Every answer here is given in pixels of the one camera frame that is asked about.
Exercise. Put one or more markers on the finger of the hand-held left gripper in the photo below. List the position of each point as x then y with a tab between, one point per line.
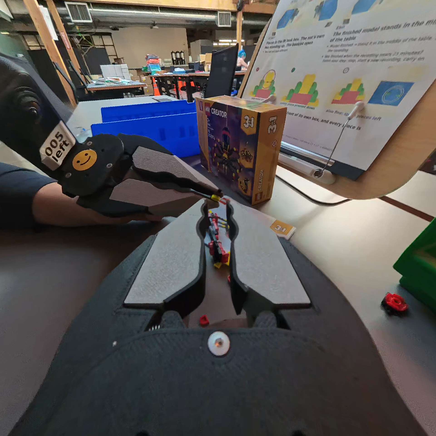
167	170
150	199

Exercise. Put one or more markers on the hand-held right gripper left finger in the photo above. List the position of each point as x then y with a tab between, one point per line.
167	269

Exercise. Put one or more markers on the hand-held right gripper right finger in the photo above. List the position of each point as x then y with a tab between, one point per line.
269	269

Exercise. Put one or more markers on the black red lego leg piece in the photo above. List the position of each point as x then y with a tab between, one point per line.
214	198

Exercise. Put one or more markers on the red yellow black lego model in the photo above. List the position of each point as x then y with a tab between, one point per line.
218	242

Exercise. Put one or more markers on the pile of lego pieces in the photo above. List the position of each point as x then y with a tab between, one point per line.
203	319

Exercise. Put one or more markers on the person's left forearm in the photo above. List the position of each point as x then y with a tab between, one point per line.
48	201

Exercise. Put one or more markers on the purple lego set box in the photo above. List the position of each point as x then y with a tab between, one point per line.
235	146

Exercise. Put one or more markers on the single red lego brick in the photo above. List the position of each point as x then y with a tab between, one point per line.
394	303

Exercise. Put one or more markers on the blue plastic bin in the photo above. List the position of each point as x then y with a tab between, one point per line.
150	129

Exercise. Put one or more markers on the green plastic bin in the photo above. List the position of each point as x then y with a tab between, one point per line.
419	266

